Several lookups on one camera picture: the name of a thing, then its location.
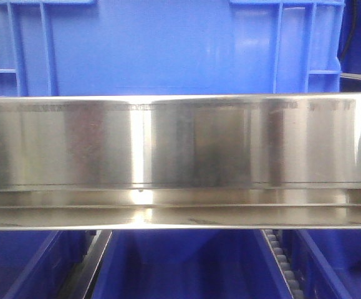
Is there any blue bin lower centre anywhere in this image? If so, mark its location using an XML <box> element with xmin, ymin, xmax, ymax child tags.
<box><xmin>93</xmin><ymin>229</ymin><xmax>291</xmax><ymax>298</ymax></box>

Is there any large blue crate upper shelf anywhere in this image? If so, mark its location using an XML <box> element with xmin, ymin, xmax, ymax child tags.
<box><xmin>0</xmin><ymin>1</ymin><xmax>345</xmax><ymax>97</ymax></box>

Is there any metal divider rail left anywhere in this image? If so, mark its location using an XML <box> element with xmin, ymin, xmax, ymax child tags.
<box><xmin>57</xmin><ymin>230</ymin><xmax>112</xmax><ymax>298</ymax></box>

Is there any roller track right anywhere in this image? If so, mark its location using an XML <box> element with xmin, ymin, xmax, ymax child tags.
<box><xmin>261</xmin><ymin>229</ymin><xmax>305</xmax><ymax>299</ymax></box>

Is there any blue bin lower left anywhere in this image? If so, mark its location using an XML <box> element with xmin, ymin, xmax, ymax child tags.
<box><xmin>0</xmin><ymin>230</ymin><xmax>95</xmax><ymax>298</ymax></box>

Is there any stainless steel shelf front rail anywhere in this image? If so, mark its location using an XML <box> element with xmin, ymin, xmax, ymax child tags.
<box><xmin>0</xmin><ymin>93</ymin><xmax>361</xmax><ymax>230</ymax></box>

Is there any dark blue crate upper right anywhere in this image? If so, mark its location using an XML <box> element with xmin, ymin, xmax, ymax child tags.
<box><xmin>339</xmin><ymin>0</ymin><xmax>361</xmax><ymax>74</ymax></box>

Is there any blue bin lower right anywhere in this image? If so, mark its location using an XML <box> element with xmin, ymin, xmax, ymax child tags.
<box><xmin>279</xmin><ymin>229</ymin><xmax>361</xmax><ymax>298</ymax></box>

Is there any blue bin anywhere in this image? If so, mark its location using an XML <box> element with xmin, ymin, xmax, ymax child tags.
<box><xmin>93</xmin><ymin>229</ymin><xmax>291</xmax><ymax>298</ymax></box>
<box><xmin>0</xmin><ymin>230</ymin><xmax>95</xmax><ymax>298</ymax></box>
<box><xmin>279</xmin><ymin>229</ymin><xmax>361</xmax><ymax>298</ymax></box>

